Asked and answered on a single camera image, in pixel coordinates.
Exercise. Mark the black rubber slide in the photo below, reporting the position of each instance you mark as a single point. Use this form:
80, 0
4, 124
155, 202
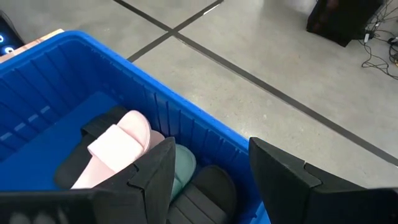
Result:
211, 193
68, 168

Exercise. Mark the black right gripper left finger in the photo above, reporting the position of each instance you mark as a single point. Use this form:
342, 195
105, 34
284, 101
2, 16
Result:
149, 193

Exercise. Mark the black floor cabinet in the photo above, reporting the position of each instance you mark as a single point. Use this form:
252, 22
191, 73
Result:
342, 21

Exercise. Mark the green rubber slide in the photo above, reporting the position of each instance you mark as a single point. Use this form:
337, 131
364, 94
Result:
185, 165

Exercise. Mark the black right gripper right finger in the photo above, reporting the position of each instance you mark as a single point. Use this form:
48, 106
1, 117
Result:
286, 193

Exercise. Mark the computer tower with blue lights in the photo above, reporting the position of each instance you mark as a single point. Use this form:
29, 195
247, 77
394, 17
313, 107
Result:
7, 46

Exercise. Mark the blue plastic bin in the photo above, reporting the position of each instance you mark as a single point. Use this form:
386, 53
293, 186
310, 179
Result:
31, 93

